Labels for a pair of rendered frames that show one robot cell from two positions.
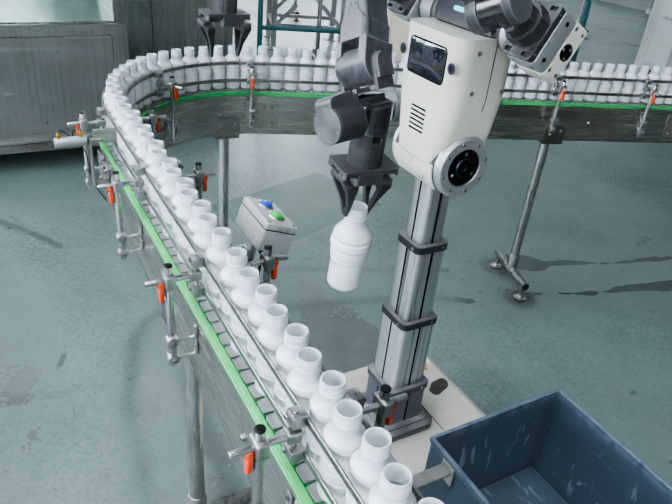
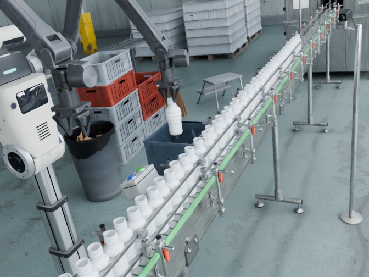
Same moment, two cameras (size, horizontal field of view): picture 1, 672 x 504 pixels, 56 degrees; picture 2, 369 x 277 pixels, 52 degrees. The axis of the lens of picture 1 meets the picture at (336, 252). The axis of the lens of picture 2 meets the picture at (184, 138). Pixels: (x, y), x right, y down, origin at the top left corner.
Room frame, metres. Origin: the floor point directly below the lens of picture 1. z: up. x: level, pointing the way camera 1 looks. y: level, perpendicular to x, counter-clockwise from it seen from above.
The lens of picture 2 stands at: (1.72, 1.39, 1.80)
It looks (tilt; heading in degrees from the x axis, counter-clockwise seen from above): 24 degrees down; 241
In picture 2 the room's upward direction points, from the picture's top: 9 degrees counter-clockwise
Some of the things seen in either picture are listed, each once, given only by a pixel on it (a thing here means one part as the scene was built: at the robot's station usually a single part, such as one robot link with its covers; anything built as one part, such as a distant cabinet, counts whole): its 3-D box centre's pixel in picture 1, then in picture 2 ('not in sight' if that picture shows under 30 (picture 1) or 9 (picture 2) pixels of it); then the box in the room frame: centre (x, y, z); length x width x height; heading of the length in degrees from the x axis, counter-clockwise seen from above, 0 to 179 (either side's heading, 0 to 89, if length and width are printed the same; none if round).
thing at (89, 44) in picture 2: not in sight; (86, 33); (-1.82, -9.77, 0.55); 0.40 x 0.40 x 1.10; 32
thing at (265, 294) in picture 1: (264, 328); (211, 143); (0.88, 0.11, 1.08); 0.06 x 0.06 x 0.17
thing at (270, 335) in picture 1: (274, 350); (217, 137); (0.82, 0.08, 1.08); 0.06 x 0.06 x 0.17
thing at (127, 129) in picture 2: not in sight; (115, 126); (0.43, -2.45, 0.33); 0.61 x 0.41 x 0.22; 38
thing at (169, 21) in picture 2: not in sight; (163, 33); (-2.72, -6.79, 0.50); 1.23 x 1.05 x 1.00; 30
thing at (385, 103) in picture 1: (369, 116); (167, 61); (0.96, -0.03, 1.45); 0.07 x 0.06 x 0.07; 137
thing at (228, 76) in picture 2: not in sight; (219, 90); (-1.27, -2.79, 0.21); 0.61 x 0.47 x 0.41; 85
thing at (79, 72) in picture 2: not in sight; (71, 66); (1.45, 0.34, 1.60); 0.12 x 0.09 x 0.12; 122
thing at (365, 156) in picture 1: (366, 151); (167, 76); (0.97, -0.03, 1.39); 0.10 x 0.07 x 0.07; 119
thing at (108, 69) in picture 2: not in sight; (101, 67); (0.43, -2.45, 1.00); 0.61 x 0.41 x 0.22; 39
